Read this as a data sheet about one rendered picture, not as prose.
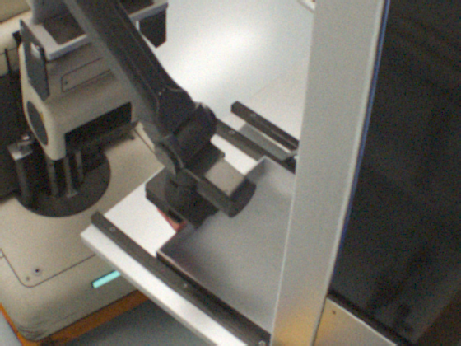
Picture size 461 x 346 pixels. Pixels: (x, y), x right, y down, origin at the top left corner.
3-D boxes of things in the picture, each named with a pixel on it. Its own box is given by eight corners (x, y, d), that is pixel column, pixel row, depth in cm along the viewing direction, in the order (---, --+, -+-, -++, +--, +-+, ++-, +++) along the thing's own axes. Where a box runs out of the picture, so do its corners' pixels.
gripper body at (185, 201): (194, 233, 128) (199, 204, 122) (142, 192, 131) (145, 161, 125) (223, 207, 131) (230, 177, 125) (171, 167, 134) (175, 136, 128)
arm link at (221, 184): (196, 96, 117) (151, 142, 114) (263, 147, 113) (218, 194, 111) (203, 137, 128) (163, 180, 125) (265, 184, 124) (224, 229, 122)
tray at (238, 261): (423, 276, 136) (428, 264, 133) (328, 385, 123) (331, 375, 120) (263, 169, 150) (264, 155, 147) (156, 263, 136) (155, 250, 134)
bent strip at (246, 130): (308, 166, 150) (311, 142, 146) (297, 175, 149) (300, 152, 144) (245, 123, 156) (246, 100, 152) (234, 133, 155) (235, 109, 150)
